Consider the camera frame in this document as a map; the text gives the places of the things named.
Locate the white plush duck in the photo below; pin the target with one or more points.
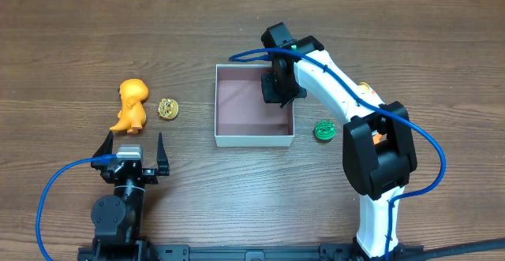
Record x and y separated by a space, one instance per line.
376 136

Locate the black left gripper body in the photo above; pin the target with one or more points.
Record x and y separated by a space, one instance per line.
132 175

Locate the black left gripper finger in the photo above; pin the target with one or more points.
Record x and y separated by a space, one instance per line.
161 158
102 155

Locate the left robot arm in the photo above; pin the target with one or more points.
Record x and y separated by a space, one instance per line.
117 218

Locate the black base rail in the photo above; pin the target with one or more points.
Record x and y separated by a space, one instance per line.
183 252

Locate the white box pink interior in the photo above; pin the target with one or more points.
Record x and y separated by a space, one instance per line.
242 117

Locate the orange dinosaur toy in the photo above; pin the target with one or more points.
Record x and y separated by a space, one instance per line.
131 116

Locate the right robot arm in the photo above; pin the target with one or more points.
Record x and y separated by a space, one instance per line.
378 153

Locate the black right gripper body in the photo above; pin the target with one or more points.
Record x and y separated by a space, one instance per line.
274 93

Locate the gold lattice wheel toy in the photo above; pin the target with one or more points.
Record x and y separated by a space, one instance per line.
168 109

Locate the green lattice wheel toy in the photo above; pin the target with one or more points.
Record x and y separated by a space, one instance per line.
324 131

